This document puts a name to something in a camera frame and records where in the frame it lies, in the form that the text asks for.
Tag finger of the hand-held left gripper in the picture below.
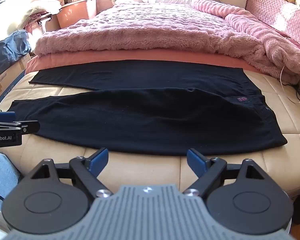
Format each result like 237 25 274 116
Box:
0 120 40 134
0 110 16 124

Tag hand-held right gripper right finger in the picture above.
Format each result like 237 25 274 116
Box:
182 149 270 198

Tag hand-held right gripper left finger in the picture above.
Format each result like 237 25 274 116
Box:
27 147 113 199

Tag black pants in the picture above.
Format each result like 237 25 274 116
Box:
9 59 288 156

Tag brown cardboard box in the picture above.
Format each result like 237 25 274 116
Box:
0 52 33 107

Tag person's denim leg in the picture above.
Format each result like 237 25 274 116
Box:
0 152 22 212

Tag coral pink bed sheet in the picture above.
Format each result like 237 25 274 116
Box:
25 49 259 75

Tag pale cloth pile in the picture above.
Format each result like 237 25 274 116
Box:
7 0 63 34

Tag orange plastic storage bin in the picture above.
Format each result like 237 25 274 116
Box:
56 0 98 29

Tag pink fluffy blanket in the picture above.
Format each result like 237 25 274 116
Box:
34 0 300 85

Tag pink quilted headboard cushion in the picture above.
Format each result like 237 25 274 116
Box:
245 0 300 53

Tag white cable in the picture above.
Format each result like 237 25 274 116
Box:
280 65 300 105

